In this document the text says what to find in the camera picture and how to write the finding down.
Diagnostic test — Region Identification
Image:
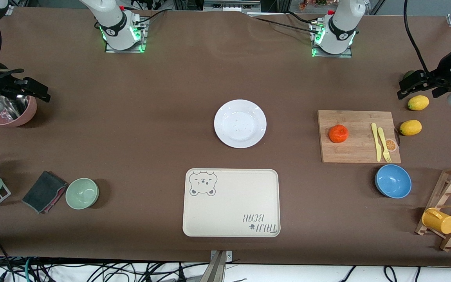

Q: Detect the yellow plastic knife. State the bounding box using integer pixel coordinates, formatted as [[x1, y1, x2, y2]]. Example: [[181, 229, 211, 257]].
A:
[[371, 123, 382, 162]]

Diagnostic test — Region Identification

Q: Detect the pale green bowl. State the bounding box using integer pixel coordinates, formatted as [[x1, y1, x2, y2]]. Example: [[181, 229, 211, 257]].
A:
[[65, 177, 100, 210]]

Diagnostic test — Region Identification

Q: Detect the metal scoop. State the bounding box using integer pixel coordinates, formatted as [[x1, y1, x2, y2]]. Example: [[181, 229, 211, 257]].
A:
[[0, 94, 30, 120]]

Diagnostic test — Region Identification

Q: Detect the dark grey folded cloth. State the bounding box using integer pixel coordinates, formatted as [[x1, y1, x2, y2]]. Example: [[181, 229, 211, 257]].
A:
[[22, 170, 69, 214]]

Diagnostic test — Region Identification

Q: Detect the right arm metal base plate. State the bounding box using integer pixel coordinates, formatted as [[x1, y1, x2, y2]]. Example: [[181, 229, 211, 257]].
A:
[[105, 18, 148, 53]]

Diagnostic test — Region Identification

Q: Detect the yellow lemon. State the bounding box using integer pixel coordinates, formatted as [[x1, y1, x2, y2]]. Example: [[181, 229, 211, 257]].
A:
[[408, 95, 430, 111], [399, 119, 422, 136]]

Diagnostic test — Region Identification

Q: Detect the orange fruit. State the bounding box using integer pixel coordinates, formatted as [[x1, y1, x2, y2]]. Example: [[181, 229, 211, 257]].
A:
[[328, 124, 349, 143]]

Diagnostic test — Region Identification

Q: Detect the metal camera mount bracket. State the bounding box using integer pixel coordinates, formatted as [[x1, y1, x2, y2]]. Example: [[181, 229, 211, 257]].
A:
[[209, 250, 234, 282]]

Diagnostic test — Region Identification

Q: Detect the yellow plastic fork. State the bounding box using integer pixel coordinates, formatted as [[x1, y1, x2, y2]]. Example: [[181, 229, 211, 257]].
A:
[[377, 127, 392, 163]]

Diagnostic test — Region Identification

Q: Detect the yellow cup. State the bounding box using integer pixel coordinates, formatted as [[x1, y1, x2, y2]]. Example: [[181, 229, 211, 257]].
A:
[[422, 207, 451, 235]]

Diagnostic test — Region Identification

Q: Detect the white round plate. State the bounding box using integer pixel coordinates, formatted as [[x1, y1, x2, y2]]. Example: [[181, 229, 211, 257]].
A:
[[214, 99, 267, 149]]

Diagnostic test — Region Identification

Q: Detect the wooden cutting board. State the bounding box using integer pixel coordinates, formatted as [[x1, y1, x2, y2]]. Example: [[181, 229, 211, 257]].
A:
[[318, 110, 402, 164]]

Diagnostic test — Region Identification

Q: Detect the pink bowl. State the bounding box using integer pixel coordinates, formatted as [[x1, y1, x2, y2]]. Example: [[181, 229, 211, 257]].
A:
[[0, 93, 38, 127]]

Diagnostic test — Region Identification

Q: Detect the cream bear print tray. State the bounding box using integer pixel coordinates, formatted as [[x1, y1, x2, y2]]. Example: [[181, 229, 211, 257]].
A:
[[182, 168, 281, 238]]

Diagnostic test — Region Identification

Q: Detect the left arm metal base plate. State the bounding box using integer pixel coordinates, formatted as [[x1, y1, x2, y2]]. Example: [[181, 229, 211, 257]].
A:
[[310, 20, 353, 58]]

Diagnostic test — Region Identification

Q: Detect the blue bowl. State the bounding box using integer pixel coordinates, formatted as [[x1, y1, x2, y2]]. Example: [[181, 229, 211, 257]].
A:
[[374, 164, 412, 199]]

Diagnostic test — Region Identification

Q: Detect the wooden peg drying rack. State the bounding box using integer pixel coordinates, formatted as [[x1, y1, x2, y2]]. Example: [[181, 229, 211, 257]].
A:
[[415, 165, 451, 252]]

